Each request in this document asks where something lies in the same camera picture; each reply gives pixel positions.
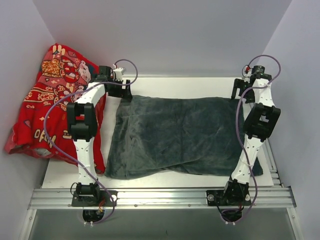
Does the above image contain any aluminium right side rail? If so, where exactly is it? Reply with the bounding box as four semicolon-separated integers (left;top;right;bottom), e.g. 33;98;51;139
263;139;285;188

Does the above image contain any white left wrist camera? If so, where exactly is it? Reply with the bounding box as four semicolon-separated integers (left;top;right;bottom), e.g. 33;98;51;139
112;67;126;82

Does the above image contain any aluminium rail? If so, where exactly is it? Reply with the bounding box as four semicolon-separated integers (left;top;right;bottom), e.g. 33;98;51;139
28;187;297;210
263;139;285;188

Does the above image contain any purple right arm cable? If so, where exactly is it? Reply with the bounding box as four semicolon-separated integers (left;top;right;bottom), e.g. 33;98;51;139
221;53;282;224

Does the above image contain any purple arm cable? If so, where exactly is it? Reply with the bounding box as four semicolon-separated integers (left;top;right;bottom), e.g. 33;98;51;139
221;53;282;224
43;58;138;224

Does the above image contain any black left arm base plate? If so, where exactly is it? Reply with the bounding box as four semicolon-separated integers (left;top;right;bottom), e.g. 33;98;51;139
71;190;118;207

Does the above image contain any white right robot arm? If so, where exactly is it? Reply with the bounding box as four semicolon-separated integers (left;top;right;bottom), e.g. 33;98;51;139
221;65;281;205

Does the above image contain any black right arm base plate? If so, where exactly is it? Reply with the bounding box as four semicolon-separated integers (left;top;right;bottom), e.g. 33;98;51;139
206;190;252;207

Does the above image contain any aluminium front rail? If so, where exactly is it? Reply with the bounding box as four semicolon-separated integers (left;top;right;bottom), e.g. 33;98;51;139
28;187;297;210

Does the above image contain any red cartoon print pillow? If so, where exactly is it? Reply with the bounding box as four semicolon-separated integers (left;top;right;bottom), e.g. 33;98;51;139
4;43;99;165

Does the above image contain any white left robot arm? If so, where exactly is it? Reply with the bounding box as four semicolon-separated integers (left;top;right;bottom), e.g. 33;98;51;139
66;65;132;207

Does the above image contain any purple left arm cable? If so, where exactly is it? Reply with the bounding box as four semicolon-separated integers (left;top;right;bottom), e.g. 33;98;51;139
43;58;138;224

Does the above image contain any grey plush pillowcase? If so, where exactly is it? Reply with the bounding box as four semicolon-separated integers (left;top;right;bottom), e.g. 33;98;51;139
103;94;265;180

